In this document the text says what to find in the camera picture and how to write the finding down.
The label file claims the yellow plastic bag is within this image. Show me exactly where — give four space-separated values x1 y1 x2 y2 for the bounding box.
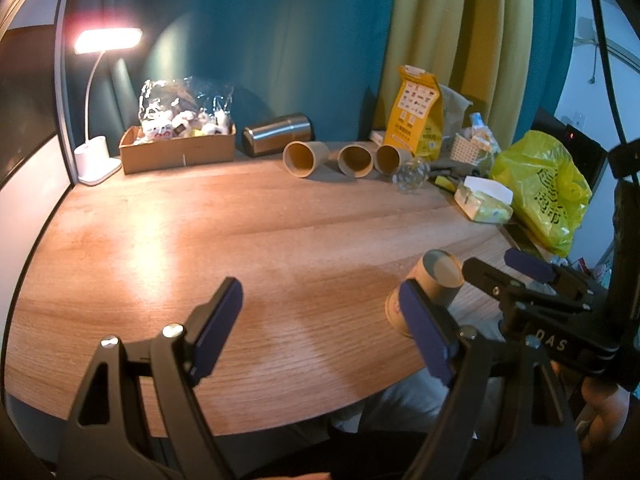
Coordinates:
490 130 593 259

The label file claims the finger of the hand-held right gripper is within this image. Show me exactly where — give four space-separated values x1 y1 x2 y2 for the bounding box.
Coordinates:
462 256 553 306
504 248 609 295

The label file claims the person's white clothing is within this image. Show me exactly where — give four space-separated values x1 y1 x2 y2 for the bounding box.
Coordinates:
327 365 506 436

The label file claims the black cable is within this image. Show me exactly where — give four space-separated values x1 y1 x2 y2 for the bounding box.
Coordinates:
585 0 630 147

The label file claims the yellow paper bag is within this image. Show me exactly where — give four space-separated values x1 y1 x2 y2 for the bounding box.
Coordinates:
383 65 445 162

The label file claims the white plastic bag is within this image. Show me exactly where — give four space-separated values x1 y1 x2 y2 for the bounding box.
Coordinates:
439 85 474 136

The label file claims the tissue box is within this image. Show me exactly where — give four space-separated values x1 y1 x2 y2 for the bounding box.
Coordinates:
454 176 515 224

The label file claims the white desk lamp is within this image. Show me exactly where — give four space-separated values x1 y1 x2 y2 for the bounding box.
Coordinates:
73 27 143 186

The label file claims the stainless steel tumbler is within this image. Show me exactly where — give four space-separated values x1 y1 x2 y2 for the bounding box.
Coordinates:
242 112 317 157

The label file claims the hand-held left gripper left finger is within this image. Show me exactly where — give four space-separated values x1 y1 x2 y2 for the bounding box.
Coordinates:
57 276 244 480

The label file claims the beige cup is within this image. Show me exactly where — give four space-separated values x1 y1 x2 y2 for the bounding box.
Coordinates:
375 144 414 177
337 142 377 179
282 140 330 180

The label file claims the cardboard box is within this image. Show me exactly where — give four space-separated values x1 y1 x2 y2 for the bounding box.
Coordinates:
118 125 237 176

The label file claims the yellow curtain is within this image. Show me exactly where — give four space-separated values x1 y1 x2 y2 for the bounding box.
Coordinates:
380 0 535 146

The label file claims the clear bag of toys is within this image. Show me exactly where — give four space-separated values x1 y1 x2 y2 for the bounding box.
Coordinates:
137 77 236 140

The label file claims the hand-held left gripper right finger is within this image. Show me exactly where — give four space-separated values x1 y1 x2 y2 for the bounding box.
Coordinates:
398 279 584 480

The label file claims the brown paper cup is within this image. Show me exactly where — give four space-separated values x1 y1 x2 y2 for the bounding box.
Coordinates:
384 249 464 339

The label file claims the black electronic box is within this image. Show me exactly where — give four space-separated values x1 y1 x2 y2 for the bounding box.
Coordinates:
530 108 607 188

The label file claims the person's right forearm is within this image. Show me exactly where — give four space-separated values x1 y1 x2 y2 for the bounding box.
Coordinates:
552 362 631 456

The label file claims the white plastic basket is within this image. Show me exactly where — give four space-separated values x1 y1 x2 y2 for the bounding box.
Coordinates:
452 132 493 165

